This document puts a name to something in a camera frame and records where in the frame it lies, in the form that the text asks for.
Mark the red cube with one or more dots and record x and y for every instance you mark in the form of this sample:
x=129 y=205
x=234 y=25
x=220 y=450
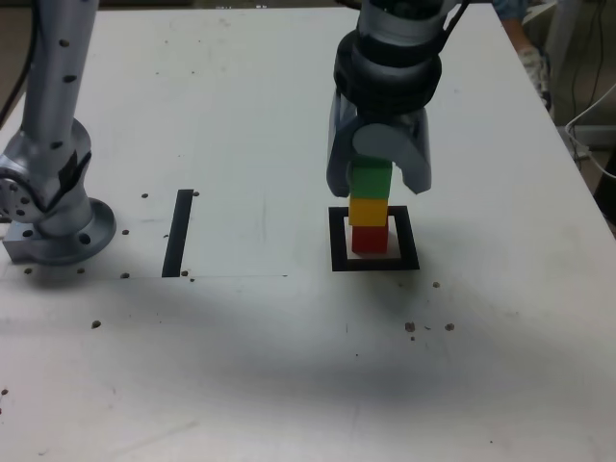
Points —
x=369 y=239

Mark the black tape strip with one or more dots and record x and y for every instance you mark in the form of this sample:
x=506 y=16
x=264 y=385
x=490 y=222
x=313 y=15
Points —
x=175 y=240

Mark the yellow cube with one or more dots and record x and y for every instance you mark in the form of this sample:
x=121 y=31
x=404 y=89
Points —
x=368 y=212

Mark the black tape square outline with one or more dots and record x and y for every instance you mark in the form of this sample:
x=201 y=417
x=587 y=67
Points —
x=409 y=250

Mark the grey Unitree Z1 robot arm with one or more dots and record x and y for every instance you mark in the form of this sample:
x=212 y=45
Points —
x=53 y=96

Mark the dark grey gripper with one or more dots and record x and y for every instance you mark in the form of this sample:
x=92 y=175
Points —
x=416 y=122

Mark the green cube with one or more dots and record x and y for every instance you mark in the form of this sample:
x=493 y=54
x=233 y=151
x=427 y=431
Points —
x=370 y=183

